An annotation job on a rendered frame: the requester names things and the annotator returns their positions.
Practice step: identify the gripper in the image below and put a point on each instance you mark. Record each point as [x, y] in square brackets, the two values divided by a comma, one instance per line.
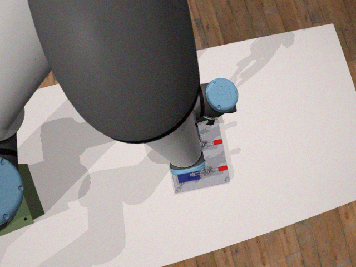
[205, 121]

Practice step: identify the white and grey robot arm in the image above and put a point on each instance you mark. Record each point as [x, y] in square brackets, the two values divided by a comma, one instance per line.
[128, 67]

